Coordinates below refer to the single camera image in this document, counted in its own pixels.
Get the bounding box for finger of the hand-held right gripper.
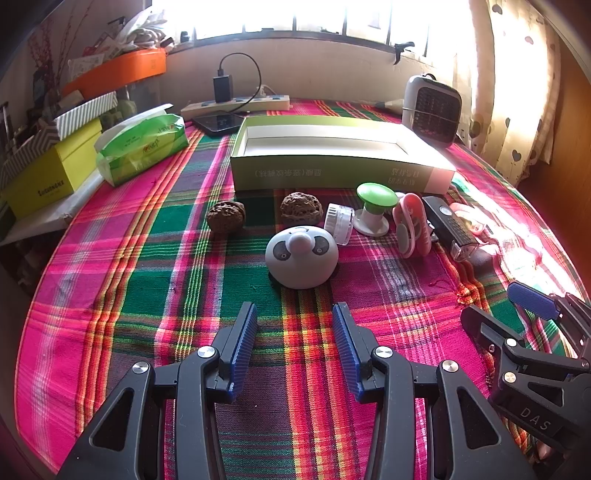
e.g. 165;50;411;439
460;304;591;393
507;281;591;358

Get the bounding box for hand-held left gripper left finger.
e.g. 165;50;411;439
55;301;259;480

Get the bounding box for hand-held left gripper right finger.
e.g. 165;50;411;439
331;302;539;480

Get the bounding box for grey white panda massager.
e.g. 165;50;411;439
265;225;340;290

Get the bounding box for pink silicone strap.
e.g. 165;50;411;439
450;202;490;236

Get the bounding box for black bike light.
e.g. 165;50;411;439
422;196;478;263

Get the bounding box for pink white folding clip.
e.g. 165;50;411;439
392;194;433;258

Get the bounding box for small white jar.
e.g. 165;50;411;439
323;203;355;245

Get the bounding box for brown walnut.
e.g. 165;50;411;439
280;192;323;228
206;199;246;236

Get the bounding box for green top white massager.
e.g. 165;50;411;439
355;183;399;237

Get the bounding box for green white cardboard box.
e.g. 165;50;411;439
229;115;457;193

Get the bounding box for plaid tablecloth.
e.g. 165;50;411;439
16;98;591;480

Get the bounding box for brown wooden wardrobe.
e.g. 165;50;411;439
519;28;591;241

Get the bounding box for small white black heater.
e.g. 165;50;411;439
401;74;462;147

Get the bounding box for heart print curtain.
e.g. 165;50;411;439
455;0;561;185

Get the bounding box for black smartphone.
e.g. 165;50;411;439
191;112;247;137

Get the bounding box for green tissue pack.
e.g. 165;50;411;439
95;104;188;188

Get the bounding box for white flat board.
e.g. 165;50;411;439
0;194;93;244

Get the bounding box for white power strip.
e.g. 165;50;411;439
180;95;291;121

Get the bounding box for black charger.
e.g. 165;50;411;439
212;69;234;103

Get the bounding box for yellow cardboard box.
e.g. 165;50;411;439
0;119;105;220

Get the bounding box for grey striped box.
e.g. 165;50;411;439
0;91;118;183

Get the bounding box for orange tray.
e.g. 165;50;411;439
62;48;168;99

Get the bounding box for metal window grille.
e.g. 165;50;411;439
152;0;462;47

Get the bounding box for white plastic bags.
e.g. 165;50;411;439
113;10;175;52

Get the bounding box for dried flower branches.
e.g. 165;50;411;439
25;7;86;95

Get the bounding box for black charger cable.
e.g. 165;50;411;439
219;52;262;114

